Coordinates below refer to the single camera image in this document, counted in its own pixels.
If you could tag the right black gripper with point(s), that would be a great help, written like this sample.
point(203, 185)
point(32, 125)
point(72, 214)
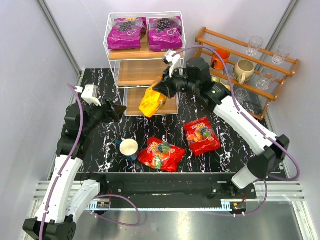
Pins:
point(167, 85)

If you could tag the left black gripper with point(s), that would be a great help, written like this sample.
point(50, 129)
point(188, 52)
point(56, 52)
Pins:
point(110, 111)

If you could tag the yellow orange candy bag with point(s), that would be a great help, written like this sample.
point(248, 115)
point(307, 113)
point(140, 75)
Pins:
point(152, 100)

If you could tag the purple grape candy bag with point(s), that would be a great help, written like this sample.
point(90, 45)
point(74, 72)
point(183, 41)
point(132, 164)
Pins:
point(127, 33)

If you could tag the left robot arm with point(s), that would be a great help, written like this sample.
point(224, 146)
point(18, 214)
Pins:
point(58, 214)

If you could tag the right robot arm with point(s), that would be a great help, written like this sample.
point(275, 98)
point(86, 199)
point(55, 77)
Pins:
point(269, 149)

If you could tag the red candy bag left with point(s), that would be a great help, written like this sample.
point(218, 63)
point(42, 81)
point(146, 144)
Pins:
point(161, 155)

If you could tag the red candy bag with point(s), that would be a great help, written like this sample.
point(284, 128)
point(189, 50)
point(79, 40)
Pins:
point(161, 155)
point(201, 137)

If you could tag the red candy bag right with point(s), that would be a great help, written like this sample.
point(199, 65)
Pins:
point(201, 137)

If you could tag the blue paper cup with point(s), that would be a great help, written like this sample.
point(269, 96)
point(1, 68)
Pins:
point(129, 149)

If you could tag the light green mug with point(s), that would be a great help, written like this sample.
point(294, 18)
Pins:
point(215, 79)

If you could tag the orange mug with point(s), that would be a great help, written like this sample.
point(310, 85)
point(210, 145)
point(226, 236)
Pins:
point(219, 59)

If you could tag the pale yellow mug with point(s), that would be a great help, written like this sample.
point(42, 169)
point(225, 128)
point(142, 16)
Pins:
point(225, 83)

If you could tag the clear glass bottom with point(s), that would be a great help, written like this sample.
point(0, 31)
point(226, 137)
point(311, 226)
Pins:
point(241, 95)

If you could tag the clear glass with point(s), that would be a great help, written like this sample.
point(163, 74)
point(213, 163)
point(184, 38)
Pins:
point(266, 78)
point(254, 45)
point(241, 95)
point(281, 53)

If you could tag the beige large mug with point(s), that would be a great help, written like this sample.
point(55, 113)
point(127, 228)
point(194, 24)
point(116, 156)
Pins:
point(243, 71)

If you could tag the wooden cup rack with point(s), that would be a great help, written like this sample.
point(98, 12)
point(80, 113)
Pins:
point(209, 40)

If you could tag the clear glass top left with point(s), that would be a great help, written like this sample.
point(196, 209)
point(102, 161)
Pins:
point(254, 45)

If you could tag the clear glass middle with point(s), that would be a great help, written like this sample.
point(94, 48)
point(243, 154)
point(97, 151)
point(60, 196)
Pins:
point(266, 78)

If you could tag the clear glass top right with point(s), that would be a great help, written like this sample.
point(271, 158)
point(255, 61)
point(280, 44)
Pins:
point(281, 53)

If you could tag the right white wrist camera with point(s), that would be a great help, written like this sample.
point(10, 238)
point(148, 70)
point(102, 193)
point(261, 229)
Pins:
point(171, 59)

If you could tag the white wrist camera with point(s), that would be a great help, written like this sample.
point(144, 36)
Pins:
point(171, 59)
point(89, 94)

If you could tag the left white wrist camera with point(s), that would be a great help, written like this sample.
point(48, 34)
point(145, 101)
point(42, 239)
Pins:
point(89, 94)

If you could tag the white wire wooden shelf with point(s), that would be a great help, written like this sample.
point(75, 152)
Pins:
point(134, 70)

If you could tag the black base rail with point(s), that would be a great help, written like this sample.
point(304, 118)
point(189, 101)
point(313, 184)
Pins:
point(177, 191)

